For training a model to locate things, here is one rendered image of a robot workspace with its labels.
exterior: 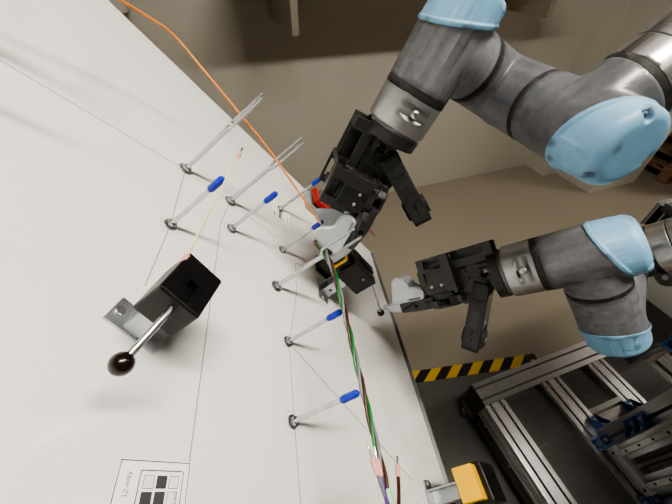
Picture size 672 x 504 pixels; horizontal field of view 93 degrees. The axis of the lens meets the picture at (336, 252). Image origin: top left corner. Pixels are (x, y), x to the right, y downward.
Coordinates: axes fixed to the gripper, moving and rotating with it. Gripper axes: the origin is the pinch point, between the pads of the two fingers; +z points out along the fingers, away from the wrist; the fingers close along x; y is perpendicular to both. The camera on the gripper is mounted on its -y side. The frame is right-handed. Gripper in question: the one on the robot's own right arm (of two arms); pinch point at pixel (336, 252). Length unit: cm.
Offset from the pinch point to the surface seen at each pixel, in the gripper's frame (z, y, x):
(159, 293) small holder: -8.1, 18.3, 25.0
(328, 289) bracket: 7.0, -2.1, 0.9
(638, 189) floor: -43, -283, -201
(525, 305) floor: 43, -152, -86
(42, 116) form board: -8.2, 34.2, 9.3
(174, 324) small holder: -5.9, 16.9, 25.4
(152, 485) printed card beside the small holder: 1.0, 14.5, 32.5
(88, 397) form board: -1.5, 20.1, 29.0
